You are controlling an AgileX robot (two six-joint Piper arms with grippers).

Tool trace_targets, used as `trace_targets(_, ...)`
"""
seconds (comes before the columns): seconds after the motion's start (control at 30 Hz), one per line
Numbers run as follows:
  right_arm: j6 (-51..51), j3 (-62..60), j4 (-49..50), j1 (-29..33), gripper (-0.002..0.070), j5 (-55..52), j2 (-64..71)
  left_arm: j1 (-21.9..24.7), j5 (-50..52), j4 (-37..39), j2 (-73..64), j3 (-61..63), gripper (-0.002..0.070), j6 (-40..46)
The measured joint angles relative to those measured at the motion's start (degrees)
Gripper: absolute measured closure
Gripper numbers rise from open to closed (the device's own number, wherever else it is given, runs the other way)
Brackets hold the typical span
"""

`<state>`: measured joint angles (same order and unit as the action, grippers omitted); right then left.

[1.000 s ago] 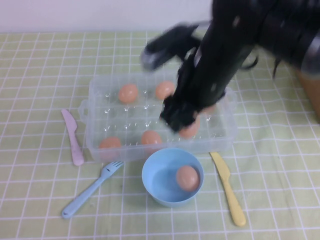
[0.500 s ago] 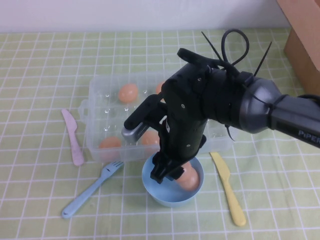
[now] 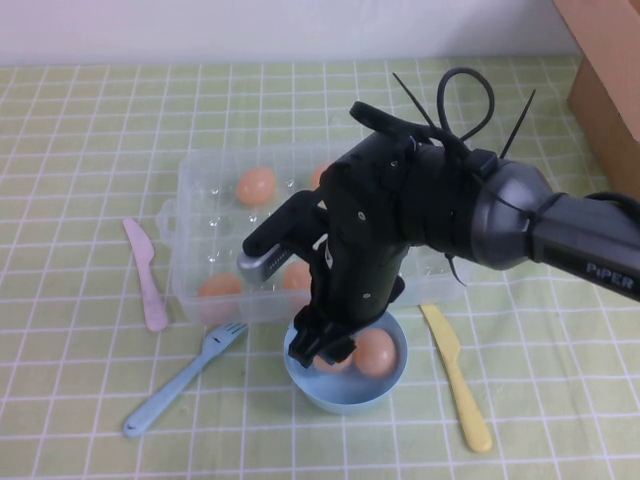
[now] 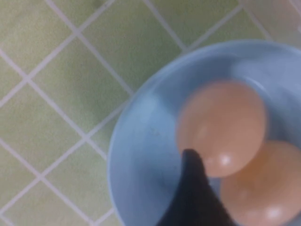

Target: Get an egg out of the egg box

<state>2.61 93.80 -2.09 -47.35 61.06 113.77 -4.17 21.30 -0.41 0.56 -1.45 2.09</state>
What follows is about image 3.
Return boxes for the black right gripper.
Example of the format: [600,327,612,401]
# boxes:
[289,101,497,369]

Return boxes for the transparent plastic egg box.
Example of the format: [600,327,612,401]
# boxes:
[153,142,475,326]

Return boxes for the brown cardboard box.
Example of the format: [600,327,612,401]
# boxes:
[552,0,640,199]

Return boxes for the light blue plastic bowl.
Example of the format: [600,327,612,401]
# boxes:
[283,314,409,415]

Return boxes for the yellow plastic knife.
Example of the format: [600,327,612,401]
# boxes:
[418,303,494,454]

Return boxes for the light blue plastic fork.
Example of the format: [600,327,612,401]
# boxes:
[122,320,250,440]

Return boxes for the pink plastic knife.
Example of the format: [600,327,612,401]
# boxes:
[122,217,170,333]

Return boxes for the black zip tie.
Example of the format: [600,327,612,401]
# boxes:
[392,72,436,129]
[501,89,537,157]

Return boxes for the green checked tablecloth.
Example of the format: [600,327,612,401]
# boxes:
[0,55,640,480]

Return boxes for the silver wrist camera black mount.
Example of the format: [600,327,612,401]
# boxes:
[236,189,329,286]

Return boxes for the black looped cable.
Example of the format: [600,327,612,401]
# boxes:
[437,67,496,149]

